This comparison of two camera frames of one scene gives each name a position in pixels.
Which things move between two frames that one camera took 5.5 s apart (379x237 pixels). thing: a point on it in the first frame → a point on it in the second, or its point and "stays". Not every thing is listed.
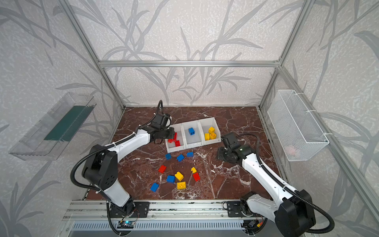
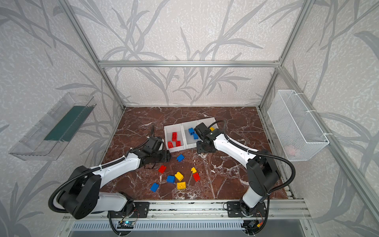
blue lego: x=154 y=187 stays
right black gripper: x=224 y=153 → x=203 y=147
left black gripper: x=167 y=133 → x=163 y=155
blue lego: x=180 y=158 stays
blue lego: x=191 y=131 stays
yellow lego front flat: x=181 y=185 stays
